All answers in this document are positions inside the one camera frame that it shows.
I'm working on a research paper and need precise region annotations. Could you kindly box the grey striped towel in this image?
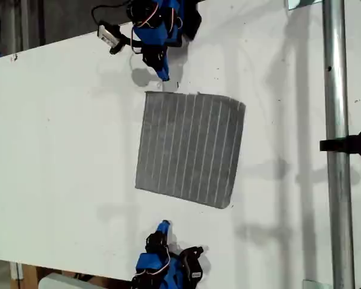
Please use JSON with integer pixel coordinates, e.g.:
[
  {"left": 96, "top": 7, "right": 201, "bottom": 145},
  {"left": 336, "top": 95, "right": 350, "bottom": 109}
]
[{"left": 134, "top": 91, "right": 247, "bottom": 210}]

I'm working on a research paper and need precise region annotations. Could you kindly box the white box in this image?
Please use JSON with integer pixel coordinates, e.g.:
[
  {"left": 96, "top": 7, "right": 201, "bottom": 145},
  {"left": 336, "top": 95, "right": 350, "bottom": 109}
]
[{"left": 37, "top": 272, "right": 112, "bottom": 289}]

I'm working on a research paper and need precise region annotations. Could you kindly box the wooden table leg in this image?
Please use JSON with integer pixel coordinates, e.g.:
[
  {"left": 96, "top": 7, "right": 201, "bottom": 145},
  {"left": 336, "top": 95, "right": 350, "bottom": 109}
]
[{"left": 10, "top": 261, "right": 40, "bottom": 289}]

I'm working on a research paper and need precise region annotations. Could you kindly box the black clamp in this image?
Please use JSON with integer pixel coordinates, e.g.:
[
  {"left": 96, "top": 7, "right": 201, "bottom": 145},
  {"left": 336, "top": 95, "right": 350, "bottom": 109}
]
[{"left": 319, "top": 128, "right": 361, "bottom": 160}]

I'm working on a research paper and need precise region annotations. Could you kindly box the black camera stalk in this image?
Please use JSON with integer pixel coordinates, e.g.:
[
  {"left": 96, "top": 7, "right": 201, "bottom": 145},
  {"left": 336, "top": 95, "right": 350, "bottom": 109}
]
[{"left": 110, "top": 34, "right": 135, "bottom": 55}]

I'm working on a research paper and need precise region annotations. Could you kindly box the black camera cable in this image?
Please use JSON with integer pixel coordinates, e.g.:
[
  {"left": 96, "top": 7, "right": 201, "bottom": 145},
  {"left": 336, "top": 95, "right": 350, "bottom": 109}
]
[{"left": 91, "top": 0, "right": 131, "bottom": 25}]

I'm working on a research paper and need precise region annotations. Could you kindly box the steel post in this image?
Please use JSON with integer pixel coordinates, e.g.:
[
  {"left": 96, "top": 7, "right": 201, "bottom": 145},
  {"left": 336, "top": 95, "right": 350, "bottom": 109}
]
[{"left": 321, "top": 0, "right": 356, "bottom": 289}]

